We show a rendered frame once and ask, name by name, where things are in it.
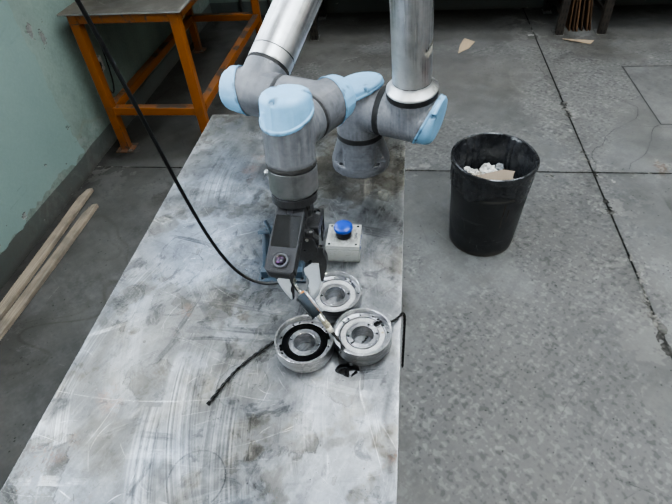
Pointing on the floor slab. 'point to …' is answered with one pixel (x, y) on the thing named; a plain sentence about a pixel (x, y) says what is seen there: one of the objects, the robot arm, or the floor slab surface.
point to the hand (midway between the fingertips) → (301, 296)
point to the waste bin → (489, 192)
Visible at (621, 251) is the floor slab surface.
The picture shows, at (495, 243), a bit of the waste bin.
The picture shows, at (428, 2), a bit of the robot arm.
